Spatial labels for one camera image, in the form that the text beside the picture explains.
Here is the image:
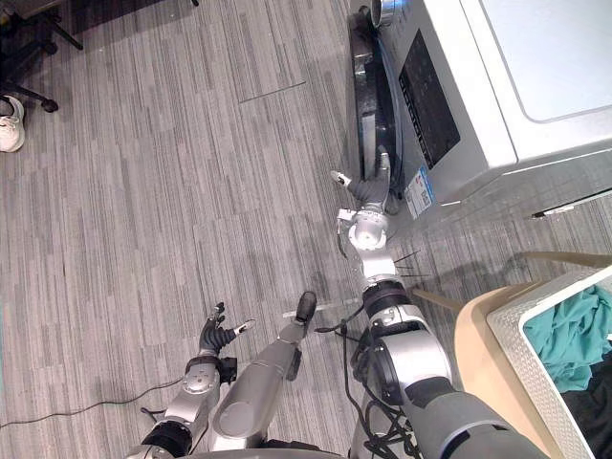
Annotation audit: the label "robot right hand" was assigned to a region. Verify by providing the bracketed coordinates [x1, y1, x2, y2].
[330, 144, 393, 212]

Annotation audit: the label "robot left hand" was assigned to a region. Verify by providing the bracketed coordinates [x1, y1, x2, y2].
[197, 301, 257, 358]

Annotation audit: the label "washing machine round door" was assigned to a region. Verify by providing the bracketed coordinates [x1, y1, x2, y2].
[350, 8, 407, 192]

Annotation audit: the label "silver front-load washing machine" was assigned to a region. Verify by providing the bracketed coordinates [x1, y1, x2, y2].
[348, 0, 612, 222]

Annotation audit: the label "white woven laundry basket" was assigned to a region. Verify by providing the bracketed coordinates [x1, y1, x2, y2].
[484, 265, 612, 459]

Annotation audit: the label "white energy label sticker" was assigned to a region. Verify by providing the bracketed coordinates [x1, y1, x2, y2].
[403, 164, 435, 221]

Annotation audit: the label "light wooden stool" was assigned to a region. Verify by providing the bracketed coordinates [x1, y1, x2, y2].
[410, 250, 612, 459]

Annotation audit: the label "teal garment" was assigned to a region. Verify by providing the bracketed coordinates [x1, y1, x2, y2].
[522, 285, 612, 394]

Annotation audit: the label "person's white shoe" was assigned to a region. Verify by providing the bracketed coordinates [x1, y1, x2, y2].
[0, 95, 27, 154]

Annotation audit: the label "black garment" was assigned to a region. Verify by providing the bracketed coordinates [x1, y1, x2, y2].
[557, 352, 612, 459]

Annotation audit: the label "black office chair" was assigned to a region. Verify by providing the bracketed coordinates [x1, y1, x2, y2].
[0, 0, 85, 114]

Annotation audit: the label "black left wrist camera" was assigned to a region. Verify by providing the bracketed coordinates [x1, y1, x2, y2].
[218, 356, 239, 384]

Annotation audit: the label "thin black floor cable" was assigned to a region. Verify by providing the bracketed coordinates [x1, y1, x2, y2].
[0, 376, 186, 427]

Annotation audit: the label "black robot body cables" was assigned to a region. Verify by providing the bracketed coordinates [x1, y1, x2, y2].
[314, 304, 418, 459]

